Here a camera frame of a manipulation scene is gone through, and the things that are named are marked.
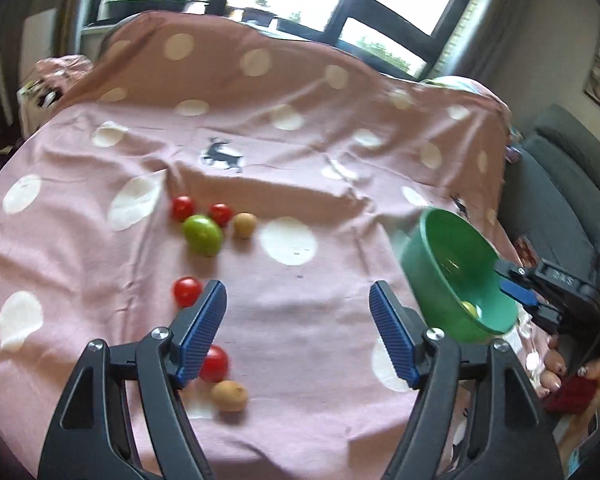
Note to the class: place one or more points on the pink polka dot cloth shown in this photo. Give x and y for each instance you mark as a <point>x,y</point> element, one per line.
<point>328,154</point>

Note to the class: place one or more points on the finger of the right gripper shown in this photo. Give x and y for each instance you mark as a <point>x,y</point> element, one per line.
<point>521,275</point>
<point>524,296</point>

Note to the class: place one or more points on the red cherry tomato lone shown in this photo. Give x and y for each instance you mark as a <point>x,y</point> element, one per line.
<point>186,291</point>

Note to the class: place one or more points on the grey sofa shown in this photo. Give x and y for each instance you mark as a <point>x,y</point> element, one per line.
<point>551,192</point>

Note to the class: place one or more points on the light green jujube fruit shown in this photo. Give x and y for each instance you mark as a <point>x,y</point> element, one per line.
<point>471,309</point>

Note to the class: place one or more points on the tan longan fruit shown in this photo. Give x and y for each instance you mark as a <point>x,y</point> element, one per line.
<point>244,225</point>

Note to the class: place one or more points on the green plastic bowl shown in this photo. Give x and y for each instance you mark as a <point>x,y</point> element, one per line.
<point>447,261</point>

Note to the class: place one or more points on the snack packet on sofa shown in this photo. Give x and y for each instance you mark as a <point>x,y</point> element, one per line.
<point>525,252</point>

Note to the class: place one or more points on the tan longan near edge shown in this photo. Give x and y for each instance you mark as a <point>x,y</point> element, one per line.
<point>229,396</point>

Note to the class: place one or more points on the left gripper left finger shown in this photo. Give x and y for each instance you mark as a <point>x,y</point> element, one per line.
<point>90,435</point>

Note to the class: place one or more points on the person's right hand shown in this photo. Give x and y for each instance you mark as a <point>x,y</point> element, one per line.
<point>553,377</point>

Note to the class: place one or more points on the red cherry tomato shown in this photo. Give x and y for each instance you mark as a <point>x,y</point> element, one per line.
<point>215,366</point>
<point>221,214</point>
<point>182,207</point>

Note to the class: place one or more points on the pink clothes pile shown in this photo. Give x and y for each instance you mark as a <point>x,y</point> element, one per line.
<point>64,72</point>

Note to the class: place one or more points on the dark green jujube fruit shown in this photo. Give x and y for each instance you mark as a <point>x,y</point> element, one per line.
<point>203,236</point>

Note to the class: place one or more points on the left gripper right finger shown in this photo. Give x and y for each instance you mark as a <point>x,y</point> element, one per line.
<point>476,415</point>

